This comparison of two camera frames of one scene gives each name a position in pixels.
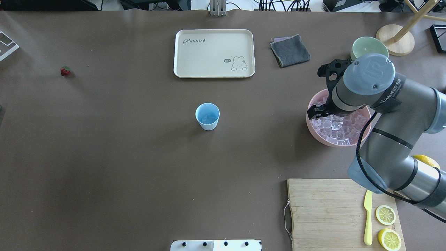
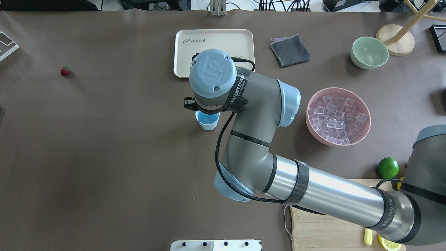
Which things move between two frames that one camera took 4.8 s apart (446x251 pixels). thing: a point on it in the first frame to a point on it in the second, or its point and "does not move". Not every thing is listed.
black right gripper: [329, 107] to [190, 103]
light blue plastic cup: [208, 114] does not move
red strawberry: [64, 70] does not move
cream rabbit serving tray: [214, 53] does not move
